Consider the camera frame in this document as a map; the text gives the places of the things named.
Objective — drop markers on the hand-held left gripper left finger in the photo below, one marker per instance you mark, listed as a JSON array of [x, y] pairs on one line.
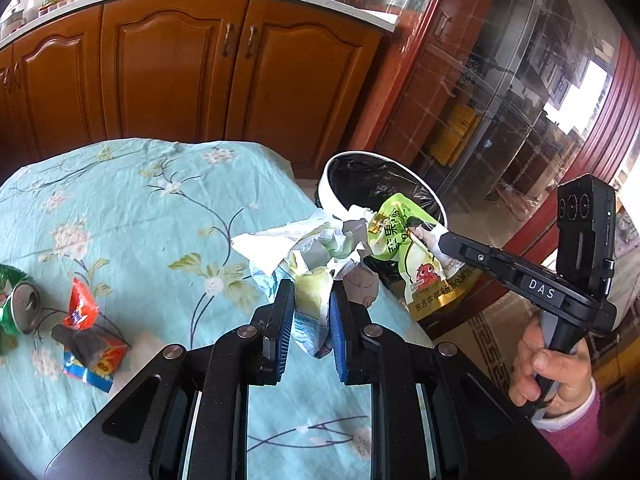
[[285, 322]]

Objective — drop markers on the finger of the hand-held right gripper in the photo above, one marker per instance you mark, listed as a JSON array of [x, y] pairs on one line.
[[470, 252]]

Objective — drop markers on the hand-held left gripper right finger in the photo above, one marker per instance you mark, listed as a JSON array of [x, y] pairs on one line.
[[337, 332]]

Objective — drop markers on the white blue wrapper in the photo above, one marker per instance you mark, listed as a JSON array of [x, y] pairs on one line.
[[310, 260]]

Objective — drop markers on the green snack packet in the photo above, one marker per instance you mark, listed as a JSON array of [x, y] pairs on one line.
[[400, 250]]

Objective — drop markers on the white bin with black bag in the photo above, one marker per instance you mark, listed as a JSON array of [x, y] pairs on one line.
[[365, 175]]

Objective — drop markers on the person's right forearm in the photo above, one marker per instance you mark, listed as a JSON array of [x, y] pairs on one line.
[[585, 435]]

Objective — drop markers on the person's right hand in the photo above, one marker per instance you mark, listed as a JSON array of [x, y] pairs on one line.
[[550, 365]]

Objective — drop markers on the yellow crate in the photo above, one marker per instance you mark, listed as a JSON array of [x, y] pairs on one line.
[[452, 132]]

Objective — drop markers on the red wooden glass cabinet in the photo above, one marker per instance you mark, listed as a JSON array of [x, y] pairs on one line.
[[500, 85]]

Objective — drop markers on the orange blue snack packet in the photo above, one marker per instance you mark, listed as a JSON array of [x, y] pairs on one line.
[[97, 357]]

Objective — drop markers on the crushed green can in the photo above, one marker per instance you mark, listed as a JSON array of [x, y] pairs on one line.
[[17, 305]]

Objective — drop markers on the wooden lower cabinets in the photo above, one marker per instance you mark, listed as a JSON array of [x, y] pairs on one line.
[[165, 70]]

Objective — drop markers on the steel lidded container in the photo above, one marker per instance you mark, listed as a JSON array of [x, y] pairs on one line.
[[12, 21]]

